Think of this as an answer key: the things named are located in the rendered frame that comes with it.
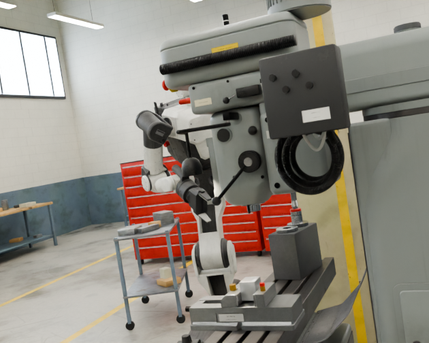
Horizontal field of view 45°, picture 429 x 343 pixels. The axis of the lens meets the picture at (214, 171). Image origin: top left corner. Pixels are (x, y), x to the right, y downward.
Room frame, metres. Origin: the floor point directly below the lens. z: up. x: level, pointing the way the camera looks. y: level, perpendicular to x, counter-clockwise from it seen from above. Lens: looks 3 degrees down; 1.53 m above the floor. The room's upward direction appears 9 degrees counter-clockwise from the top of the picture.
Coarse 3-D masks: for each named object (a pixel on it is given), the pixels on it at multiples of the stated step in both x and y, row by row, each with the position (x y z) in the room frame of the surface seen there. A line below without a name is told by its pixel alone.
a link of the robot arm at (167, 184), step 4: (168, 176) 2.26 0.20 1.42; (164, 180) 2.27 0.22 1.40; (168, 180) 2.24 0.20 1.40; (172, 180) 2.24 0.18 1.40; (164, 184) 2.28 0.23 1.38; (168, 184) 2.24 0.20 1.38; (172, 184) 2.23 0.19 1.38; (164, 188) 2.29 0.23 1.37; (168, 188) 2.25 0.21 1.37; (172, 188) 2.24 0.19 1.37; (164, 192) 2.32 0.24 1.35
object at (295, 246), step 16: (288, 224) 2.19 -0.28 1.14; (304, 224) 2.16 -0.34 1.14; (272, 240) 2.09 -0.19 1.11; (288, 240) 2.05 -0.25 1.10; (304, 240) 2.09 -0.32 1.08; (272, 256) 2.09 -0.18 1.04; (288, 256) 2.05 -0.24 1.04; (304, 256) 2.08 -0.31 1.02; (320, 256) 2.20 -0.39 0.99; (288, 272) 2.06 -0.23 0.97; (304, 272) 2.06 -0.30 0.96
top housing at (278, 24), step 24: (240, 24) 1.62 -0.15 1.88; (264, 24) 1.59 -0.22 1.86; (288, 24) 1.57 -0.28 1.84; (168, 48) 1.72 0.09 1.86; (192, 48) 1.69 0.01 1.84; (216, 48) 1.65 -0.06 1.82; (288, 48) 1.57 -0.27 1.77; (192, 72) 1.69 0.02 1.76; (216, 72) 1.66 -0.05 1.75; (240, 72) 1.64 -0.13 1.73
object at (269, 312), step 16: (272, 288) 1.65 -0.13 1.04; (208, 304) 1.68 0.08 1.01; (240, 304) 1.62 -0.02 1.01; (256, 304) 1.58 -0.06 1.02; (272, 304) 1.58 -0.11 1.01; (288, 304) 1.56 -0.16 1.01; (192, 320) 1.67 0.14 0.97; (208, 320) 1.65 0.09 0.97; (224, 320) 1.62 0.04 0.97; (240, 320) 1.60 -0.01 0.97; (256, 320) 1.58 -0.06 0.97; (272, 320) 1.56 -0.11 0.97; (288, 320) 1.54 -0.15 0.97
